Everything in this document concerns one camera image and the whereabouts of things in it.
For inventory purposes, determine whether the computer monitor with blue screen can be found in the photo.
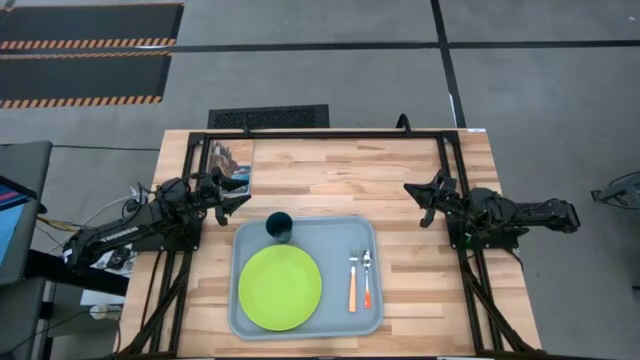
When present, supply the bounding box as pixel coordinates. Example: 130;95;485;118
0;174;42;288

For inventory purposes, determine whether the dark green ribbed cup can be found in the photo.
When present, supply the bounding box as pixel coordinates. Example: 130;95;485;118
264;210;295;245

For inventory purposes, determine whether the printed picture card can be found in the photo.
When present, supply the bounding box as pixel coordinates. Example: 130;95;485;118
205;138;255;197

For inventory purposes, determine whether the black floor vent grille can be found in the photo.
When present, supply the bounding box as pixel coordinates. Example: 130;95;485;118
207;104;331;130

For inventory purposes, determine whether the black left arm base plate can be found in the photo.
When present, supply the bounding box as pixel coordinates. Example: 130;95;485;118
129;219;204;253

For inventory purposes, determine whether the spoon with red-orange handle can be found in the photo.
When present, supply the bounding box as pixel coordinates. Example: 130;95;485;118
361;248;374;311

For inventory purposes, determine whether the black mat with hazard stripes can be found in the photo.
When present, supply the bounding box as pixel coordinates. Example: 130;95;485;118
0;51;174;110
0;3;185;52

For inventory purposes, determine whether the yellow cable bundle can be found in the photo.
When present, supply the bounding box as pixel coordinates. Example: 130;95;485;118
35;213;84;235

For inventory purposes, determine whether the white paper sheet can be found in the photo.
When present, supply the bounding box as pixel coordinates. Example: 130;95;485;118
79;247;137;307

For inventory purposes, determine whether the lime green plate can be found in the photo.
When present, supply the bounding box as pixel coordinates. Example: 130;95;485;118
237;243;324;333

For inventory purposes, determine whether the white tape roll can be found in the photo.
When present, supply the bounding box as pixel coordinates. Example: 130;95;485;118
89;304;122;322

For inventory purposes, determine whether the black aluminium table frame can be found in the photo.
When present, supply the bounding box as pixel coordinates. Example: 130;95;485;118
113;127;542;359

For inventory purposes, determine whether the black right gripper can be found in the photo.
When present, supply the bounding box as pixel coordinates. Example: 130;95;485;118
403;168;463;229

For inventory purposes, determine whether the black desk beam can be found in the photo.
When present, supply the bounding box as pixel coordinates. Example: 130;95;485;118
23;248;131;297

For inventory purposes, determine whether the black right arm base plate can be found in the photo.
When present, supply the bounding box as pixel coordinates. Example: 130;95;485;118
446;210;531;251

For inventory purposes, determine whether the black handheld controller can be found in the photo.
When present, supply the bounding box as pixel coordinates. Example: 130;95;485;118
106;247;133;272

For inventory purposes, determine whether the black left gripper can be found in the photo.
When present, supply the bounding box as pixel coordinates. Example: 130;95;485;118
196;167;253;227

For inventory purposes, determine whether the grey plastic tray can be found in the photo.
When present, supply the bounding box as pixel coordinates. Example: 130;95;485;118
228;215;385;342

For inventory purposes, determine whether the fork with light orange handle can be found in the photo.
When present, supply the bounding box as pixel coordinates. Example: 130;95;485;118
347;247;361;314

